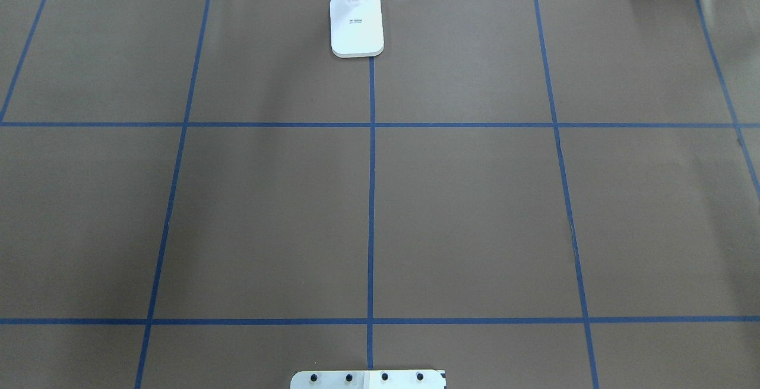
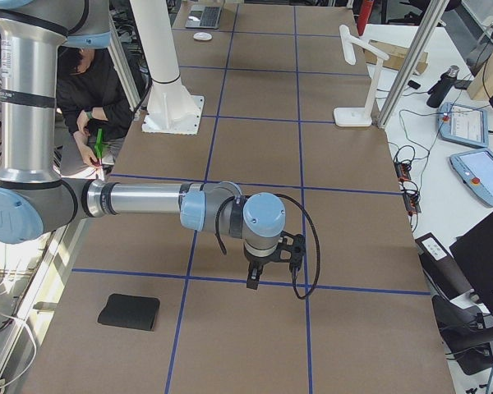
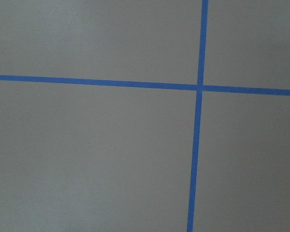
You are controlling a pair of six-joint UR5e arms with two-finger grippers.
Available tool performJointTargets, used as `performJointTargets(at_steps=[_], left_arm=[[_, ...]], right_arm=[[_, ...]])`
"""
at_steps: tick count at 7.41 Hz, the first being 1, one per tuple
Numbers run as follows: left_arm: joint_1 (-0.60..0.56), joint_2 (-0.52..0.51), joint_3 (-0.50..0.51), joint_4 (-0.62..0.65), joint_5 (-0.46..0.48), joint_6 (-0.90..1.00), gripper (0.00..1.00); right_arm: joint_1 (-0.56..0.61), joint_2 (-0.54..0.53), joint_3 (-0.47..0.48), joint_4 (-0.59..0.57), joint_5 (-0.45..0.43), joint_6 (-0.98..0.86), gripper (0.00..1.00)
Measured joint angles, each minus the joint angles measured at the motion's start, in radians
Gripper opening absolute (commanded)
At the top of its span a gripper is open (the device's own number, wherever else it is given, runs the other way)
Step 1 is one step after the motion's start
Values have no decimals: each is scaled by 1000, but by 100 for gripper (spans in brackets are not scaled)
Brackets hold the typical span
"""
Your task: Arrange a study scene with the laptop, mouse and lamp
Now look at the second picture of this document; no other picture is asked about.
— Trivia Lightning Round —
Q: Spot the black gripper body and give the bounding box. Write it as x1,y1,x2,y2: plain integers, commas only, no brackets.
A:
246,250,270,274

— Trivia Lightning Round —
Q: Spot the grey laptop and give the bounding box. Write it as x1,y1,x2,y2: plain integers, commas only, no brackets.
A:
184,4,223,30

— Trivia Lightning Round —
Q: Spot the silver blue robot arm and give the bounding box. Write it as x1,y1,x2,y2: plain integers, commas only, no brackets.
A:
0,1,289,289

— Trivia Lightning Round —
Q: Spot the white desk lamp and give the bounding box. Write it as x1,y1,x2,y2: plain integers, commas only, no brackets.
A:
333,24,389,128

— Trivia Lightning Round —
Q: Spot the white computer mouse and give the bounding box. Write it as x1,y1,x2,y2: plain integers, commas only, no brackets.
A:
193,32,212,41

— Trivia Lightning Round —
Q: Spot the black monitor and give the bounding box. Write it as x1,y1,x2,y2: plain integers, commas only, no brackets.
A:
450,212,493,316

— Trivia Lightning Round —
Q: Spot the person in black sweater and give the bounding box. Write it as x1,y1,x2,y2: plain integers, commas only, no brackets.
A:
56,47,134,177

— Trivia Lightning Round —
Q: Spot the lower blue teach pendant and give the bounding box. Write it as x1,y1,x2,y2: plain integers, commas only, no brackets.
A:
449,148,493,207

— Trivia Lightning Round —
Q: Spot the blue teach pendant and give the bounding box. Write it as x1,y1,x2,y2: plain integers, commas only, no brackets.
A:
449,148,493,207
437,102,489,148

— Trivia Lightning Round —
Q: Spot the black water bottle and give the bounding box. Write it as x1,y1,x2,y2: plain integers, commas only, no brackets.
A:
426,65,459,108

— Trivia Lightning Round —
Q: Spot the cardboard box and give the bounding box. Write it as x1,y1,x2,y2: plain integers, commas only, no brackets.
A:
369,39,428,75

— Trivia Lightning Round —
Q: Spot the upper blue teach pendant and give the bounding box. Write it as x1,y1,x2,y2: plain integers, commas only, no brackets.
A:
437,102,489,148

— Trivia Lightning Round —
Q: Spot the red fire extinguisher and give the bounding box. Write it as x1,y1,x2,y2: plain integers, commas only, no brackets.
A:
357,0,374,36

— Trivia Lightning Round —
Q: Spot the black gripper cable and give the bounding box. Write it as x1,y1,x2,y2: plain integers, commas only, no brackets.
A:
213,194,320,300

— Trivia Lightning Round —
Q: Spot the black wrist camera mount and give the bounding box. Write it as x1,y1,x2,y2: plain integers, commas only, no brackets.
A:
275,231,306,273

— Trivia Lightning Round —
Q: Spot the orange black cable hub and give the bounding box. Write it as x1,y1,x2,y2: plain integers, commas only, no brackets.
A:
394,162,421,216

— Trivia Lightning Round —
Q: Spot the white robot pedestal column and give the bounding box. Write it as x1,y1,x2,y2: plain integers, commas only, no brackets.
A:
131,0,205,135

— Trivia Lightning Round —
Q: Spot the aluminium frame post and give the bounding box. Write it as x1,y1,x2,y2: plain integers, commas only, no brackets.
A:
376,0,449,130

